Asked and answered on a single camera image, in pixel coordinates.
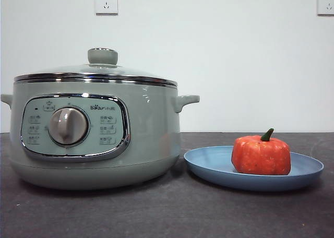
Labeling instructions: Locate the orange pumpkin with green stem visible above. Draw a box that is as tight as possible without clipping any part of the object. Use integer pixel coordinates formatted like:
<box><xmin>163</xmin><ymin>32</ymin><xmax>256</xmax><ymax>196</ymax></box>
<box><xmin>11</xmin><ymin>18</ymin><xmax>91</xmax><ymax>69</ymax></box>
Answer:
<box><xmin>231</xmin><ymin>128</ymin><xmax>292</xmax><ymax>175</ymax></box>

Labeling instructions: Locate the glass lid with green knob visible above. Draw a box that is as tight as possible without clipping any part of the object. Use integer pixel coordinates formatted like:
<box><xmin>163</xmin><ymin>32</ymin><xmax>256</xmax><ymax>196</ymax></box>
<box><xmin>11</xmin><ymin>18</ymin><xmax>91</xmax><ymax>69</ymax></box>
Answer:
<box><xmin>13</xmin><ymin>47</ymin><xmax>177</xmax><ymax>89</ymax></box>

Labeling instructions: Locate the white wall socket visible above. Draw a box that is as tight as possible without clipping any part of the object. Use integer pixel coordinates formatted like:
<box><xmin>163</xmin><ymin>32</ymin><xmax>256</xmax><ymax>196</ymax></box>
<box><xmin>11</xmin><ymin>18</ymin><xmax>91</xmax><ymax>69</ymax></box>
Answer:
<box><xmin>95</xmin><ymin>0</ymin><xmax>118</xmax><ymax>15</ymax></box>
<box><xmin>317</xmin><ymin>0</ymin><xmax>334</xmax><ymax>16</ymax></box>

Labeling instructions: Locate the pale green electric steamer pot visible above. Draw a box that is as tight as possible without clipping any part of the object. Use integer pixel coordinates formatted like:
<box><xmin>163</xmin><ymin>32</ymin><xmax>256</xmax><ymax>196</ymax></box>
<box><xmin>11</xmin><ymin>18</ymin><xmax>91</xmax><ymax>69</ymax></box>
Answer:
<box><xmin>1</xmin><ymin>80</ymin><xmax>201</xmax><ymax>191</ymax></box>

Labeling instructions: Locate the blue plate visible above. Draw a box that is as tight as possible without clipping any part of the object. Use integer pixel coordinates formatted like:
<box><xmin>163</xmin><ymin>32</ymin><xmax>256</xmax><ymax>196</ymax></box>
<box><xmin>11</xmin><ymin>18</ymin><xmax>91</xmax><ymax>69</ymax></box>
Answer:
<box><xmin>183</xmin><ymin>145</ymin><xmax>325</xmax><ymax>192</ymax></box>

